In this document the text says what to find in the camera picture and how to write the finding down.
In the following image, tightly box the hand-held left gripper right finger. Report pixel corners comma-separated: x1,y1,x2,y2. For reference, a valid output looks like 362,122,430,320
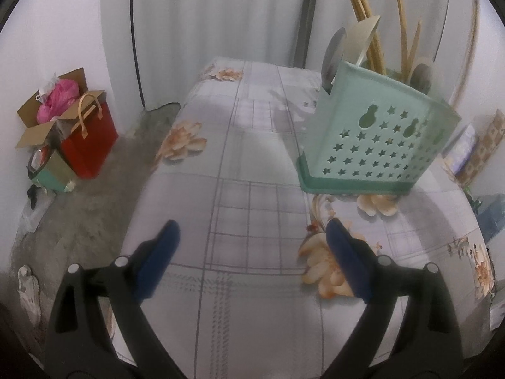
321,218,464,379

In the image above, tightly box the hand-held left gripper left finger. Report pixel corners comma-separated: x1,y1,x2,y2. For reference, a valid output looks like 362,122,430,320
43,220,186,379

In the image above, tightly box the mint green star-holed utensil basket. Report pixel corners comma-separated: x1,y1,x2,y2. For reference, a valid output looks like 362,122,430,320
297,60,461,196

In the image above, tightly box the small metal spoon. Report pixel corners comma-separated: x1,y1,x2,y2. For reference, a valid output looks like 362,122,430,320
410,63,435,91

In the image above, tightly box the large metal spoon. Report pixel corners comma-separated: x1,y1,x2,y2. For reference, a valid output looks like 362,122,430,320
321,27,348,94

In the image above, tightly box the beige plastic spoon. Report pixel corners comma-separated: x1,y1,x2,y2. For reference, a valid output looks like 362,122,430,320
342,15,382,67

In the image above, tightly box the bundle of wooden chopsticks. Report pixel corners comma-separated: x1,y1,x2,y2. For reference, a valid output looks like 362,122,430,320
341,0,423,83

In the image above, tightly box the floral plaid tablecloth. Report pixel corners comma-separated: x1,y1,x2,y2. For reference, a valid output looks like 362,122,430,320
114,57,496,379

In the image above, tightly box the white cloth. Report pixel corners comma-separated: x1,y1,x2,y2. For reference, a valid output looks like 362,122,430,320
21,205,54,233

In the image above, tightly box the green box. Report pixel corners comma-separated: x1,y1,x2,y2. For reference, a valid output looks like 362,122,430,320
27,152,77,194

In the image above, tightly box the red gift bag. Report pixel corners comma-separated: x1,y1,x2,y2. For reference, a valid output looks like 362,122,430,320
59,92,119,179

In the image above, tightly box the white shoe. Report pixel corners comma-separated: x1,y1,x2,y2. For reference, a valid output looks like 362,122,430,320
17,266,41,326

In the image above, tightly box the black cloth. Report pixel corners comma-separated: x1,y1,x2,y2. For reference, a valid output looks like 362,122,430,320
27,187,54,210

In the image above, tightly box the green bottle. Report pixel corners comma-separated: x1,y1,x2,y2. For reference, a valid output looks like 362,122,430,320
463,185,484,211

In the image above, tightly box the blue water jug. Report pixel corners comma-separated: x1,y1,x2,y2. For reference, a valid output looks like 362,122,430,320
477,193,505,243

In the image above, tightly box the round red-rimmed lid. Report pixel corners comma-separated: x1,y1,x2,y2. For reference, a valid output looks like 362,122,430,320
27,145,54,180

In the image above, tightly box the blue and white flat package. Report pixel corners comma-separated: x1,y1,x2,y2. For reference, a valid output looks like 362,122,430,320
442,124,476,176

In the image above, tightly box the brown cardboard box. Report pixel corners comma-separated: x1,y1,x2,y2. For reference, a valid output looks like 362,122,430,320
16,67,107,148

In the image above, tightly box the patterned wrapping paper roll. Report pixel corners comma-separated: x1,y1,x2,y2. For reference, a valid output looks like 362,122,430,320
460,111,505,186

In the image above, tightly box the pink plastic bag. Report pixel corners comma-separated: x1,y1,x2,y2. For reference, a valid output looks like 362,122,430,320
37,79,81,125

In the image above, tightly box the thin black pole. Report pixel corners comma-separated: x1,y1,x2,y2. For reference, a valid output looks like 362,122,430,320
128,0,145,109

